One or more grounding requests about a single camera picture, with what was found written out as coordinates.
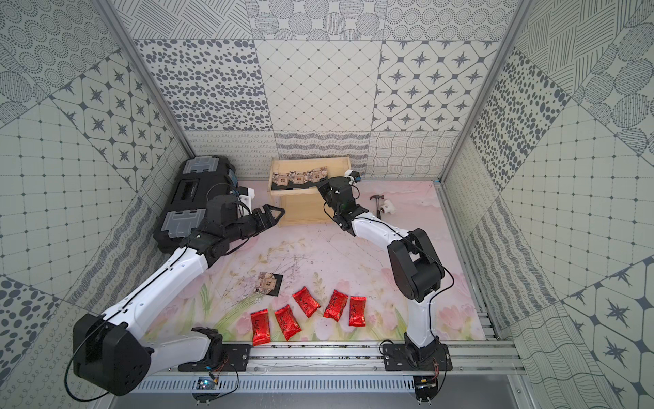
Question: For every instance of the light wooden shelf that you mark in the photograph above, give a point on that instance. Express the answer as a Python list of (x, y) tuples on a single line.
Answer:
[(303, 206)]

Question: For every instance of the white pipe fitting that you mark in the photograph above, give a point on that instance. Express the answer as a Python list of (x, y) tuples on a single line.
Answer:
[(387, 207)]

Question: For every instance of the black handled hammer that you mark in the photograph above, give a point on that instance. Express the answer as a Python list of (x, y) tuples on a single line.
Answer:
[(378, 198)]

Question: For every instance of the black plastic toolbox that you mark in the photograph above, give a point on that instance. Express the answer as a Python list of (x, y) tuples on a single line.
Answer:
[(198, 180)]

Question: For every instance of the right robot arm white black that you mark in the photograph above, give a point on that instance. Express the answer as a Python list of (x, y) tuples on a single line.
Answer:
[(417, 270)]

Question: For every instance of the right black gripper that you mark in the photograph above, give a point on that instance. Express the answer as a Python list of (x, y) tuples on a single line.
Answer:
[(324, 187)]

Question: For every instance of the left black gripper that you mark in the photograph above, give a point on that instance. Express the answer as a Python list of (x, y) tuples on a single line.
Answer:
[(261, 219)]

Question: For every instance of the black tea bag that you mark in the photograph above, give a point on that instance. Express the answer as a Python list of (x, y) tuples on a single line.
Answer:
[(298, 179), (281, 181), (269, 284), (317, 175)]

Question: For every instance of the left green circuit board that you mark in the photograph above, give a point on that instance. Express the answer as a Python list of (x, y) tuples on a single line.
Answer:
[(206, 383)]

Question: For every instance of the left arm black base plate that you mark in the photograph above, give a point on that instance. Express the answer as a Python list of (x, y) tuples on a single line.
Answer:
[(227, 357)]

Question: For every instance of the red tea bag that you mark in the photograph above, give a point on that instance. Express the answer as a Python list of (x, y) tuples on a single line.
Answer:
[(336, 305), (261, 327), (307, 303), (357, 312), (287, 322)]

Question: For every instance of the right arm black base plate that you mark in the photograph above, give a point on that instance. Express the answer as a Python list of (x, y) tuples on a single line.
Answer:
[(407, 357)]

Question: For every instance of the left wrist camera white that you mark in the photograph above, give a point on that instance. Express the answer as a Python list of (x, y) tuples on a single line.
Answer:
[(246, 195)]

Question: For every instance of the right black circuit board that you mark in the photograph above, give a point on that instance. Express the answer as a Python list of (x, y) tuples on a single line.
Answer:
[(425, 389)]

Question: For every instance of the aluminium mounting rail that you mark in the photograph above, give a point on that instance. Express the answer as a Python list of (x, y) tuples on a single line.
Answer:
[(367, 358)]

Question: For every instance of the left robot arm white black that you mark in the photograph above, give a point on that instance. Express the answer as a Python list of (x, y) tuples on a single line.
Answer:
[(109, 350)]

